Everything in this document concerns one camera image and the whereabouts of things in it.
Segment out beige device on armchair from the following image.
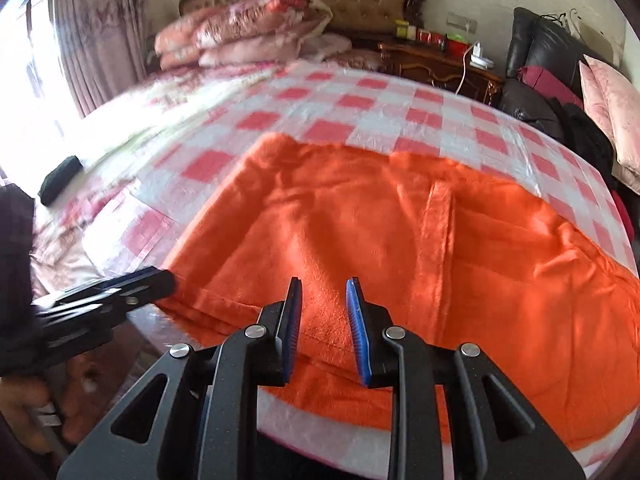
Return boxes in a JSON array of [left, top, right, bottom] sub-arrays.
[[562, 8, 627, 63]]

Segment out folded floral quilt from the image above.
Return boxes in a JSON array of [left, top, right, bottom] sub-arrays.
[[192, 0, 334, 52]]

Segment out black leather armchair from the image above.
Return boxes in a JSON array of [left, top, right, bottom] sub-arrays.
[[497, 7, 628, 133]]

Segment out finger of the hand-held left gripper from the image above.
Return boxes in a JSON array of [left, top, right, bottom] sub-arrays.
[[56, 267, 177, 307], [34, 295, 142, 362]]

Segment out pink checked cloth table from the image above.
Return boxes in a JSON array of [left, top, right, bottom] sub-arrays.
[[82, 60, 640, 480]]

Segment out pink patterned curtain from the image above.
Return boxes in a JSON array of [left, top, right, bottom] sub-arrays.
[[51, 0, 152, 120]]

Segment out orange pants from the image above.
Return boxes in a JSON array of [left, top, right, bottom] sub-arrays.
[[160, 132, 640, 454]]

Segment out dark wooden nightstand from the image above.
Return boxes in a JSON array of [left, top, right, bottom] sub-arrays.
[[377, 40, 504, 109]]

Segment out checked pillow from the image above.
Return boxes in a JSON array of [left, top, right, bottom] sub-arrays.
[[300, 31, 354, 57]]

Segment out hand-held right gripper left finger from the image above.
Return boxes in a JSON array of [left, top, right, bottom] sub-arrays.
[[55, 276, 304, 480]]

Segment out maroon cushion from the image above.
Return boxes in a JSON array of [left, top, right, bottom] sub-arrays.
[[517, 64, 584, 109]]

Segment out person's left hand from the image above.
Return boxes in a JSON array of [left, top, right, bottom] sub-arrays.
[[0, 377, 64, 454]]

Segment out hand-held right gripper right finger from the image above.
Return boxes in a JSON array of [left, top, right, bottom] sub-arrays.
[[345, 276, 586, 480]]

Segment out red cloth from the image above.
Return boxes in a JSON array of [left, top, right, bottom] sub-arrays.
[[611, 191, 637, 242]]

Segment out white charging cable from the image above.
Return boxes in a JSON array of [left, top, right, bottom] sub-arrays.
[[454, 45, 482, 97]]

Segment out window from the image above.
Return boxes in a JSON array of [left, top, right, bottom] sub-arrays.
[[0, 0, 82, 177]]

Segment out white charger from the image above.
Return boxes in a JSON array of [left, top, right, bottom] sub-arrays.
[[470, 41, 495, 69]]

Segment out dark clothing pile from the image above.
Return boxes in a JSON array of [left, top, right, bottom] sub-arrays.
[[546, 96, 617, 192]]

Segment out pink floral folded blanket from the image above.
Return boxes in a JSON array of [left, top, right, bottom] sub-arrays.
[[154, 7, 227, 69]]

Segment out maroon floral pillow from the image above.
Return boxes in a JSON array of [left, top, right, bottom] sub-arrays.
[[325, 47, 387, 74]]

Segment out pale pink pillow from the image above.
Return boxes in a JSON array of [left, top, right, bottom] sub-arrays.
[[197, 35, 307, 69]]

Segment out black pouch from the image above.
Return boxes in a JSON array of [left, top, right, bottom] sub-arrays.
[[38, 155, 82, 206]]

